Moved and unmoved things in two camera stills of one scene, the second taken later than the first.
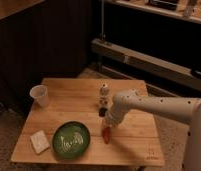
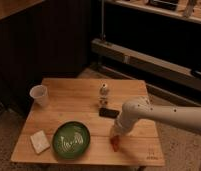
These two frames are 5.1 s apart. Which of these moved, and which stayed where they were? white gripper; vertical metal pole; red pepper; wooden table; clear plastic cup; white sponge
Moved: red pepper; white gripper
Stayed: vertical metal pole; clear plastic cup; white sponge; wooden table
